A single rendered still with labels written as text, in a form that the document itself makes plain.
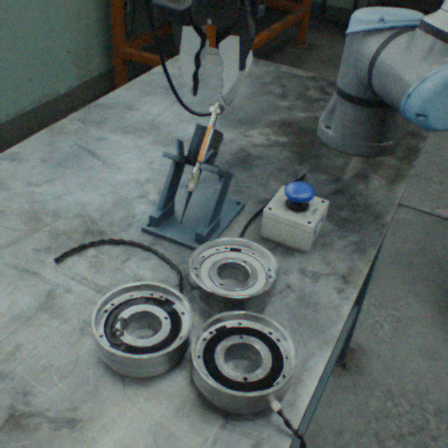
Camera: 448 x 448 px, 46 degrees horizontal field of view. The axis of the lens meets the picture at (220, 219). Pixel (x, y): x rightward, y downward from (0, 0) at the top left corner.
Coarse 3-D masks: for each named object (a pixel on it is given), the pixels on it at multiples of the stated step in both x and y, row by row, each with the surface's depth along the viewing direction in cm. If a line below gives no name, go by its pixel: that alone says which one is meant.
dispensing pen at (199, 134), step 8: (216, 104) 70; (216, 112) 70; (216, 120) 71; (200, 128) 69; (200, 136) 69; (192, 144) 69; (200, 144) 69; (192, 152) 69; (192, 176) 71; (192, 184) 71; (192, 192) 71; (184, 208) 71
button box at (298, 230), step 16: (272, 208) 71; (288, 208) 72; (304, 208) 71; (320, 208) 72; (272, 224) 72; (288, 224) 70; (304, 224) 69; (320, 224) 73; (272, 240) 73; (288, 240) 72; (304, 240) 70
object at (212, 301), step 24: (216, 240) 66; (240, 240) 67; (192, 264) 62; (216, 264) 64; (240, 264) 65; (264, 264) 65; (192, 288) 62; (240, 288) 61; (264, 288) 60; (216, 312) 61
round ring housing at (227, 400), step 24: (240, 312) 57; (240, 336) 56; (288, 336) 54; (192, 360) 52; (216, 360) 53; (264, 360) 53; (288, 360) 53; (216, 384) 49; (288, 384) 51; (240, 408) 50; (264, 408) 50
